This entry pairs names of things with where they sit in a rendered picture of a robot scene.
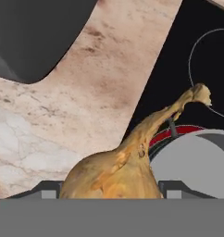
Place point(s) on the black glass hob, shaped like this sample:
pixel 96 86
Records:
pixel 184 68

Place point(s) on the yellow-brown onion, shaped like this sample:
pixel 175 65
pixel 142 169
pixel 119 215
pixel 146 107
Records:
pixel 117 172

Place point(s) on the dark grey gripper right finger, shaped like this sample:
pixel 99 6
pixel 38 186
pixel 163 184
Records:
pixel 175 189

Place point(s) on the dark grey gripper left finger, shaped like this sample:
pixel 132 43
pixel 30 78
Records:
pixel 49 189

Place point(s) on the grey metal pot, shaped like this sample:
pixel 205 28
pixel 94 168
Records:
pixel 194 163

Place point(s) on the dark grey sink basin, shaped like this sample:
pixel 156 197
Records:
pixel 33 34

